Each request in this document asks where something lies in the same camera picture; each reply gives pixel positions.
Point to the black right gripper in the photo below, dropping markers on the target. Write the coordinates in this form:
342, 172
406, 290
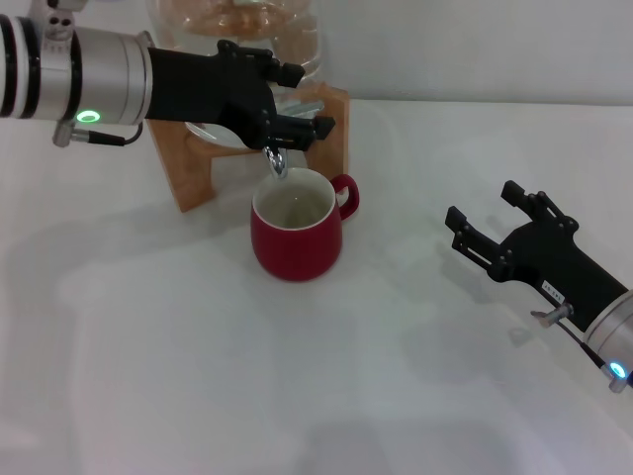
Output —
554, 267

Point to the glass water dispenser jar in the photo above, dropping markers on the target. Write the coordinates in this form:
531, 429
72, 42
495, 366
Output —
301, 39

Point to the wooden dispenser stand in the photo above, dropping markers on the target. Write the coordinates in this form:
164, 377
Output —
193, 183

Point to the chrome faucet with lever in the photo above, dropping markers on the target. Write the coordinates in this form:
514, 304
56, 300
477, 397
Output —
275, 163

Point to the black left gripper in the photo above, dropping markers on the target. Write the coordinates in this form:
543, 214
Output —
207, 89

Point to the red ceramic cup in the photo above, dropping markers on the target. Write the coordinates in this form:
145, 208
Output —
297, 252

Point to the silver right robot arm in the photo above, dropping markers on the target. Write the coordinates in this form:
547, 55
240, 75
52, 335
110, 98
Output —
613, 326

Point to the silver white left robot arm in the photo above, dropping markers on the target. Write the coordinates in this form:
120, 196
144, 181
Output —
99, 69

